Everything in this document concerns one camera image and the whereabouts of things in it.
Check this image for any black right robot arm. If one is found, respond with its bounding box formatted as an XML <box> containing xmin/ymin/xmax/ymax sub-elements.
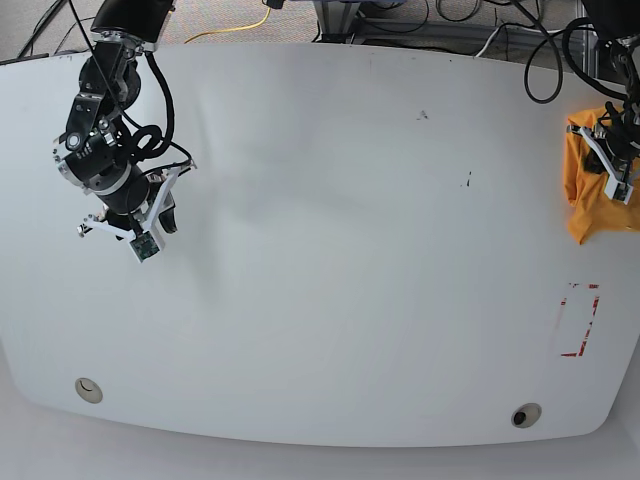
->
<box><xmin>53</xmin><ymin>1</ymin><xmax>195</xmax><ymax>261</ymax></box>

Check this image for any black cable on floor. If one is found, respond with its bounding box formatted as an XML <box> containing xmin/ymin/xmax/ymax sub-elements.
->
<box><xmin>17</xmin><ymin>0</ymin><xmax>96</xmax><ymax>57</ymax></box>

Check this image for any right table cable grommet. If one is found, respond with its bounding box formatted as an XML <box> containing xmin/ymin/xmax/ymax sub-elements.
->
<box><xmin>511</xmin><ymin>403</ymin><xmax>542</xmax><ymax>429</ymax></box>

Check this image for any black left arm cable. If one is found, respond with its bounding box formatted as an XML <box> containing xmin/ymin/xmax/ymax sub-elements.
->
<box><xmin>514</xmin><ymin>0</ymin><xmax>626</xmax><ymax>105</ymax></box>

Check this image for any red tape rectangle marking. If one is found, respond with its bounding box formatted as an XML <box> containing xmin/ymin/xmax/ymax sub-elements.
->
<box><xmin>555</xmin><ymin>283</ymin><xmax>601</xmax><ymax>358</ymax></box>

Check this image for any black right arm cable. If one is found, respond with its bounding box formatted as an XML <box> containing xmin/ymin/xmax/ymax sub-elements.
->
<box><xmin>67</xmin><ymin>0</ymin><xmax>196</xmax><ymax>231</ymax></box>

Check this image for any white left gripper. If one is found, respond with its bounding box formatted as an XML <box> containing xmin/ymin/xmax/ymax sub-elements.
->
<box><xmin>566</xmin><ymin>124</ymin><xmax>639</xmax><ymax>187</ymax></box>

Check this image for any left table cable grommet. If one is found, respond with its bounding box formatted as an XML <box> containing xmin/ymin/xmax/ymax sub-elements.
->
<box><xmin>74</xmin><ymin>378</ymin><xmax>103</xmax><ymax>404</ymax></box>

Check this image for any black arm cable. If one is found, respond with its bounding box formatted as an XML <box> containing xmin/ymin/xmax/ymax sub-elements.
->
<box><xmin>67</xmin><ymin>0</ymin><xmax>196</xmax><ymax>231</ymax></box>
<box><xmin>514</xmin><ymin>0</ymin><xmax>626</xmax><ymax>105</ymax></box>

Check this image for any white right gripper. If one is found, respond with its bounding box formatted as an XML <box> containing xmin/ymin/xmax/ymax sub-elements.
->
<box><xmin>77</xmin><ymin>159</ymin><xmax>196</xmax><ymax>244</ymax></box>

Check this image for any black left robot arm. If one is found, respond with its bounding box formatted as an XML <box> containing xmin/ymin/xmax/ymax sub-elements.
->
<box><xmin>561</xmin><ymin>1</ymin><xmax>639</xmax><ymax>204</ymax></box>

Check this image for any yellow cable on floor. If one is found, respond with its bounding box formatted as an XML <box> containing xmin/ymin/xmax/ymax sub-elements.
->
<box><xmin>183</xmin><ymin>4</ymin><xmax>272</xmax><ymax>45</ymax></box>

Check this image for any aluminium frame stand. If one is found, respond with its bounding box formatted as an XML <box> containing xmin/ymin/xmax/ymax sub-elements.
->
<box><xmin>311</xmin><ymin>1</ymin><xmax>585</xmax><ymax>61</ymax></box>

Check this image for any table cable grommet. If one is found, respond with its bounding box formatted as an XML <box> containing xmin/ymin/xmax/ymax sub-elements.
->
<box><xmin>74</xmin><ymin>378</ymin><xmax>103</xmax><ymax>404</ymax></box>
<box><xmin>511</xmin><ymin>403</ymin><xmax>542</xmax><ymax>429</ymax></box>

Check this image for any orange t-shirt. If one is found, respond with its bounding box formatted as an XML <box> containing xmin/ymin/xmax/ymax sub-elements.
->
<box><xmin>562</xmin><ymin>133</ymin><xmax>639</xmax><ymax>245</ymax></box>

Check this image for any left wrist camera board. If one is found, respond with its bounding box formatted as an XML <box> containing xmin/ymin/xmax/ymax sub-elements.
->
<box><xmin>604</xmin><ymin>179</ymin><xmax>634</xmax><ymax>205</ymax></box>

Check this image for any white cable on floor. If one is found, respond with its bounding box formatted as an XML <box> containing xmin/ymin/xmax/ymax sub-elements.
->
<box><xmin>473</xmin><ymin>22</ymin><xmax>566</xmax><ymax>59</ymax></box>

